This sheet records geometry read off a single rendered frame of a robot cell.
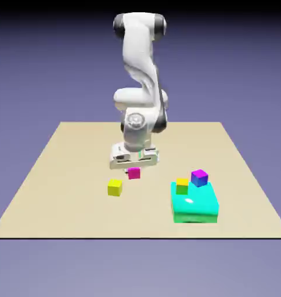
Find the small purple cube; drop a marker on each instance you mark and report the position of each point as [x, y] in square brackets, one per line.
[199, 178]

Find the large cyan box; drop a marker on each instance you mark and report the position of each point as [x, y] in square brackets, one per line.
[196, 204]

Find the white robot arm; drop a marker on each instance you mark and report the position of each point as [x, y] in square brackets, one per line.
[137, 58]

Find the small orange cube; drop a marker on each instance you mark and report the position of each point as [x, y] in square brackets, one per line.
[182, 186]

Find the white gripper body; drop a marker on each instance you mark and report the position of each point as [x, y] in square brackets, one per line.
[122, 162]

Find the small yellow cube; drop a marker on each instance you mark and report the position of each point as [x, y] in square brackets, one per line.
[114, 188]

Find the small magenta cube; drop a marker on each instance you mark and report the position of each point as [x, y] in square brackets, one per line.
[134, 173]

